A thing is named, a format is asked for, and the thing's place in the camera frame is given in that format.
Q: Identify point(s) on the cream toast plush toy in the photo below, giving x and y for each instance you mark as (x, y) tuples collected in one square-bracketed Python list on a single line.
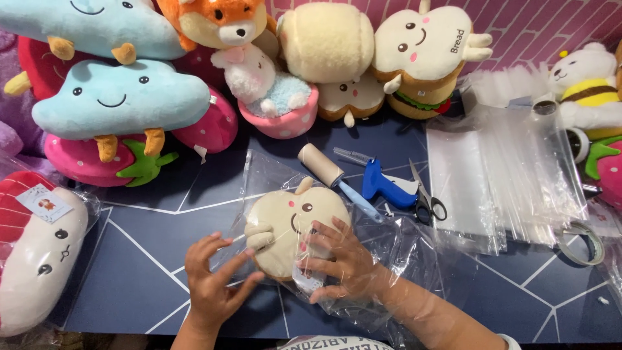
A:
[(282, 228)]

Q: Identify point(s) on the blue cloud plush toy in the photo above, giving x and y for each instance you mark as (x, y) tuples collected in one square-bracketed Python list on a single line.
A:
[(116, 102), (87, 24)]

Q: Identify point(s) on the white bear bee plush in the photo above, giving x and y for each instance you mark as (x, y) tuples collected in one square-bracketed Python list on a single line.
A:
[(585, 82)]

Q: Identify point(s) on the small brown crust toast plush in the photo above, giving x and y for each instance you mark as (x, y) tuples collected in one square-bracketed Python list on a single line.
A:
[(347, 99)]

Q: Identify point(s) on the clear tape roll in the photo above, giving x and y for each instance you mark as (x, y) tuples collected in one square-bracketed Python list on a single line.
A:
[(595, 243)]

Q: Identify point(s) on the purple plush toy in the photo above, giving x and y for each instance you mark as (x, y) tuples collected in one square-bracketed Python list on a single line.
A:
[(12, 116)]

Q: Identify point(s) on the cream bread roll plush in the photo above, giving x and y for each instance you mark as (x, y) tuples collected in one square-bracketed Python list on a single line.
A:
[(325, 41)]

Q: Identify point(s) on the clear plastic bag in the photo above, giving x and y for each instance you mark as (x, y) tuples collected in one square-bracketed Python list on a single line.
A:
[(398, 253)]

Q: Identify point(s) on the person's right hand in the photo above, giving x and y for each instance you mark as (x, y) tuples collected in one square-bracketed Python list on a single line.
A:
[(354, 267)]

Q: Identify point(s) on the burger plush toy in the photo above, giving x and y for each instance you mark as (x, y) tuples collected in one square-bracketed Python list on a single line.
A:
[(420, 102)]

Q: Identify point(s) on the white paper tag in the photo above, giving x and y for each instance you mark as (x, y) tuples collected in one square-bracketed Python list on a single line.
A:
[(307, 279)]

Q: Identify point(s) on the small tape roll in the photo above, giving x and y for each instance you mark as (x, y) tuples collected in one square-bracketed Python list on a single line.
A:
[(545, 107)]

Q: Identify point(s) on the dark pink strawberry plush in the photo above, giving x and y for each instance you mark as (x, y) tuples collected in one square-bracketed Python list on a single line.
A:
[(199, 65)]

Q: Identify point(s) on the red and white sushi plush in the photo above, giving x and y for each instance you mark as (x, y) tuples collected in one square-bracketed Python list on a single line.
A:
[(39, 257)]

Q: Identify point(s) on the orange fox plush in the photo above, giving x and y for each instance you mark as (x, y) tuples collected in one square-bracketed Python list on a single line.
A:
[(218, 22)]

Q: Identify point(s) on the red plush toy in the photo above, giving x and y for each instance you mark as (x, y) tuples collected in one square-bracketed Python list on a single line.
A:
[(41, 68)]

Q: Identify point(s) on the person's left hand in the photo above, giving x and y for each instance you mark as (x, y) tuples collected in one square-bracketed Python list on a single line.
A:
[(209, 291)]

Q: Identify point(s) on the person's printed shirt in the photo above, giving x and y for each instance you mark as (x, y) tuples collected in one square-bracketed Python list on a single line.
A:
[(335, 343)]

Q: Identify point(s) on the black and white tape roll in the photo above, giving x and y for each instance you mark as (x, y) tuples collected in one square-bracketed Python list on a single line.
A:
[(578, 144)]

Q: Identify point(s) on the large white bread plush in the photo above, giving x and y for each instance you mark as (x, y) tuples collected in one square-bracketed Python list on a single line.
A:
[(422, 41)]

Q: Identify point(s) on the stack of clear plastic bags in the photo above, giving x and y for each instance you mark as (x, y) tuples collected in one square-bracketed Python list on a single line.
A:
[(505, 180)]

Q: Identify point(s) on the blue tagging gun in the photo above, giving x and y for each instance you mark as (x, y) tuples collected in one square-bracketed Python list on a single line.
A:
[(381, 187)]

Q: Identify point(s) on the clear bag with card label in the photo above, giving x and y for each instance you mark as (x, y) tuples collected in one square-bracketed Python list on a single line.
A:
[(92, 214)]

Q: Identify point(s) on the bunny in pink cup plush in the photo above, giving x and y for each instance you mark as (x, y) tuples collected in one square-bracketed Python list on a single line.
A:
[(277, 104)]

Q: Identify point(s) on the pink strawberry plush toy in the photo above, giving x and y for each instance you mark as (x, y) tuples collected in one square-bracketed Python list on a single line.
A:
[(610, 170), (82, 163), (211, 126)]

